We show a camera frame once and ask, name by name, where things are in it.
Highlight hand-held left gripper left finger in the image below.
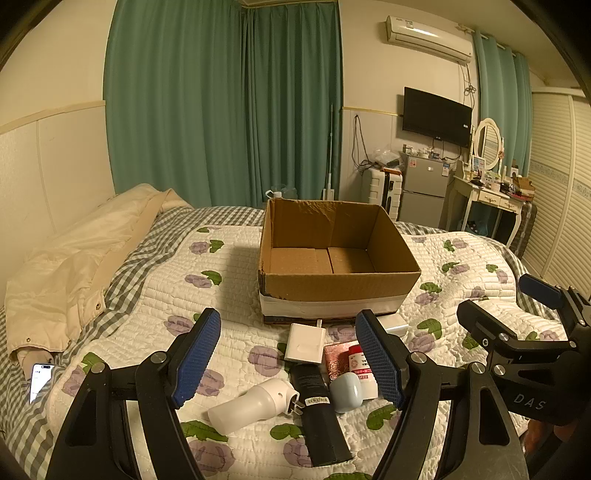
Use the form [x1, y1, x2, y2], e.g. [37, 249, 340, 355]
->
[46, 308, 222, 480]

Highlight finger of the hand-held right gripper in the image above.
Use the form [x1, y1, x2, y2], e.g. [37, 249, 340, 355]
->
[519, 274, 579, 320]
[457, 299, 523, 355]

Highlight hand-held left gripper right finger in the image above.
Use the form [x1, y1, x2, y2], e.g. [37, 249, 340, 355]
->
[355, 309, 529, 480]

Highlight white bottle with red cap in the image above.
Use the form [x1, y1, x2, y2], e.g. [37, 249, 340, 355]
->
[347, 344, 379, 401]

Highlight red patterned small box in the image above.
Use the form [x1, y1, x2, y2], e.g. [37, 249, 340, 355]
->
[323, 342, 354, 384]

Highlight light blue oval case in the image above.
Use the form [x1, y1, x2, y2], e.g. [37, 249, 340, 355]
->
[329, 371, 365, 414]

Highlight white cylindrical plug device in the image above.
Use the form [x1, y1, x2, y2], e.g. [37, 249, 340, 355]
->
[208, 382, 305, 435]

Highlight brown cardboard box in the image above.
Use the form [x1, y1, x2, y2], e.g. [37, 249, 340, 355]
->
[257, 198, 422, 325]

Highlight black tube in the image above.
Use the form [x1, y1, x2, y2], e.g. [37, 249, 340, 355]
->
[290, 362, 354, 467]

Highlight white floral quilt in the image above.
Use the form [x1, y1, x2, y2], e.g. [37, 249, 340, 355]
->
[46, 224, 573, 480]

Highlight dark suitcase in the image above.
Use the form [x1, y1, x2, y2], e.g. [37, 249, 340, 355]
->
[510, 200, 537, 259]

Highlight white dressing table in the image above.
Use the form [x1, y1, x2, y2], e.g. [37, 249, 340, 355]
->
[438, 172, 532, 247]

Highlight cream louvred wardrobe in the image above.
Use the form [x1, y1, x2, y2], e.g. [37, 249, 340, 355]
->
[522, 88, 591, 296]

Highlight grey checked bedsheet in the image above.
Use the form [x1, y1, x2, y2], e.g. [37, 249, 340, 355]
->
[0, 205, 536, 480]

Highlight grey small fridge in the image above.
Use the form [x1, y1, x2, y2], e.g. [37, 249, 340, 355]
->
[398, 152, 455, 227]

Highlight beige jacket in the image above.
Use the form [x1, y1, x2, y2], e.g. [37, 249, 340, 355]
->
[4, 183, 192, 370]

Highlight smartphone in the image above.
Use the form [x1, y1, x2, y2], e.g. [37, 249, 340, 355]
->
[28, 363, 61, 404]

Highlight white oval mirror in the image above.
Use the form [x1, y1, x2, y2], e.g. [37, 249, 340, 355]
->
[472, 117, 505, 172]

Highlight white suitcase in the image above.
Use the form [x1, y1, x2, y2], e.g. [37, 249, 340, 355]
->
[368, 167, 404, 220]

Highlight white mop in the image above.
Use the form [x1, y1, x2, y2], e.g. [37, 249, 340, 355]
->
[322, 104, 338, 201]

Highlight clear plastic bag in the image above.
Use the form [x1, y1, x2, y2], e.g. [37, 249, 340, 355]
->
[372, 148, 400, 169]

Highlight black television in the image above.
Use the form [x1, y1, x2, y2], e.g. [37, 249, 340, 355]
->
[403, 86, 474, 148]

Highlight light green curtain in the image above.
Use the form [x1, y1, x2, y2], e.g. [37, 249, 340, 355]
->
[475, 34, 534, 185]

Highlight white air conditioner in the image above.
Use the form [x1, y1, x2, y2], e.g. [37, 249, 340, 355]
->
[385, 15, 475, 64]

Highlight black wall cables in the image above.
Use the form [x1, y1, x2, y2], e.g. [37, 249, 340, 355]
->
[351, 114, 375, 174]

